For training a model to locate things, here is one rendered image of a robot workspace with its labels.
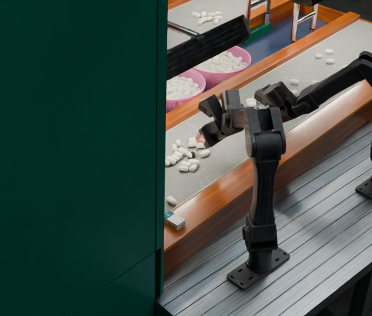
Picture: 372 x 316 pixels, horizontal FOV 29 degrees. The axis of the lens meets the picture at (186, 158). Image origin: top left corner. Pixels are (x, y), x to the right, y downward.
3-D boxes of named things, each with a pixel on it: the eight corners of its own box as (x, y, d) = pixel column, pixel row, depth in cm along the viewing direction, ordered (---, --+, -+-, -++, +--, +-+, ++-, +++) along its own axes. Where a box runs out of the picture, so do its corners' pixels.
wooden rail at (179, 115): (356, 36, 332) (360, 14, 326) (51, 221, 219) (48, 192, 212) (346, 33, 335) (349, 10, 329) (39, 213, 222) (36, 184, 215)
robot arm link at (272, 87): (259, 100, 229) (289, 81, 222) (265, 87, 235) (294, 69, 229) (281, 127, 232) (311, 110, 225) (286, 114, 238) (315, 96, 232)
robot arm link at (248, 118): (222, 107, 210) (250, 110, 181) (251, 105, 212) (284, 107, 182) (224, 149, 212) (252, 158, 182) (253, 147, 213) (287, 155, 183)
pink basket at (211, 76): (262, 78, 293) (264, 56, 288) (221, 101, 276) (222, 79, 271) (211, 56, 307) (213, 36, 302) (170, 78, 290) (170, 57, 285)
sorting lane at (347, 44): (419, 44, 313) (421, 39, 312) (121, 251, 199) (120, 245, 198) (359, 23, 329) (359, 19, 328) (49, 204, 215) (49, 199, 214)
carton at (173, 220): (185, 225, 202) (185, 219, 201) (177, 231, 200) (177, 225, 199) (169, 215, 205) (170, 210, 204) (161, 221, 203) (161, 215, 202)
